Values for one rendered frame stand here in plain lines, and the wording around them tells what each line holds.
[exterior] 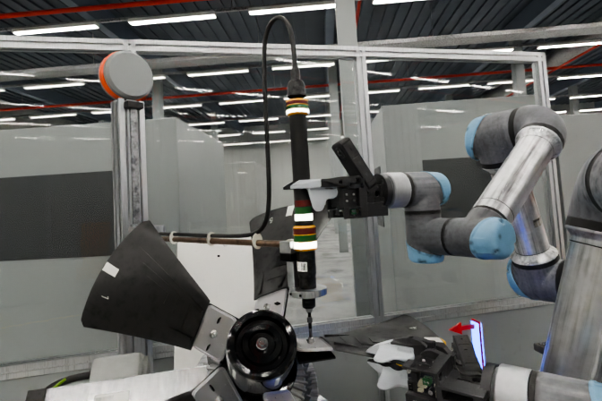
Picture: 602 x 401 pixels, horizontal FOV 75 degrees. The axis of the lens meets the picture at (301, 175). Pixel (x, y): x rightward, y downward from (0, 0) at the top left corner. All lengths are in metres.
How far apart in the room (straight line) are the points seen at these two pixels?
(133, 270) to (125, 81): 0.69
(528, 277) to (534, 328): 0.78
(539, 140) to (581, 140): 3.47
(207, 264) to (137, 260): 0.31
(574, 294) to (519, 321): 1.25
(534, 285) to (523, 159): 0.44
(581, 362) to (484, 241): 0.21
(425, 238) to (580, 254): 0.27
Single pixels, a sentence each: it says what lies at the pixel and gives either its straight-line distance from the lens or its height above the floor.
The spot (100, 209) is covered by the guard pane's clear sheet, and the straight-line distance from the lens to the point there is 1.49.
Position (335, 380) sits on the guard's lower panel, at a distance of 1.63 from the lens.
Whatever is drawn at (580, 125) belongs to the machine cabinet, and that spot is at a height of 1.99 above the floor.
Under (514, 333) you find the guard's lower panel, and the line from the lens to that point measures 1.96.
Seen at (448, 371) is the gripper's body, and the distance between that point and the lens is 0.68.
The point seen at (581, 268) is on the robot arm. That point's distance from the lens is 0.72.
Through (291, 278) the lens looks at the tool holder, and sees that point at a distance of 0.77.
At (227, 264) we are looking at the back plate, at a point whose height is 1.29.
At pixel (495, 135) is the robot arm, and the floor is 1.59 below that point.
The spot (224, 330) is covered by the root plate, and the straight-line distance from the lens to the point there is 0.79.
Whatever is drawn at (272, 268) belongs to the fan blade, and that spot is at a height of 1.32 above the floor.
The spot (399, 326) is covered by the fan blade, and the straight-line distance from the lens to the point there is 0.90.
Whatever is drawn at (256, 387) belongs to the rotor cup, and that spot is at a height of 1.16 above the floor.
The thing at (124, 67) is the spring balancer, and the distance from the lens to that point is 1.37.
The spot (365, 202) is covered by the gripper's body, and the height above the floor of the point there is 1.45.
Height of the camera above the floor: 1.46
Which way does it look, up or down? 4 degrees up
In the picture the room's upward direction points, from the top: 3 degrees counter-clockwise
